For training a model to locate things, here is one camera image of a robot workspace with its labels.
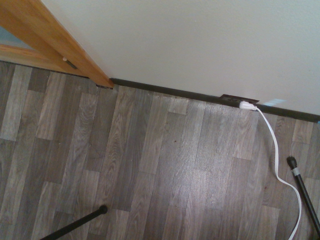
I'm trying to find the wooden door frame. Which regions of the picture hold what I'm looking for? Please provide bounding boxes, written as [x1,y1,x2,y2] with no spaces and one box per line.
[0,0,115,89]

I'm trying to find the white power plug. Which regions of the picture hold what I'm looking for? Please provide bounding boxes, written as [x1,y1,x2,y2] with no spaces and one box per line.
[239,100,258,112]

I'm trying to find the white flat power cord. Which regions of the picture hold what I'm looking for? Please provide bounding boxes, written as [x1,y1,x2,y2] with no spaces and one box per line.
[255,107,303,240]

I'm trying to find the black baseboard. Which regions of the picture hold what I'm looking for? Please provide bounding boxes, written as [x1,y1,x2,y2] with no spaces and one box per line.
[110,77,320,124]

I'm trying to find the wooden door with glass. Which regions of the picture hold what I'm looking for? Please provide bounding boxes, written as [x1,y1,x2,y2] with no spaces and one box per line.
[0,23,89,78]

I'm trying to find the black tripod leg with tape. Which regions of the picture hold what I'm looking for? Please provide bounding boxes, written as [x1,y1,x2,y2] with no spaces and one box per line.
[286,156,320,236]

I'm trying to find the dark wall outlet plate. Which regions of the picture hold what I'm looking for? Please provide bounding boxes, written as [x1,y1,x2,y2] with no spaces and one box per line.
[220,93,260,107]

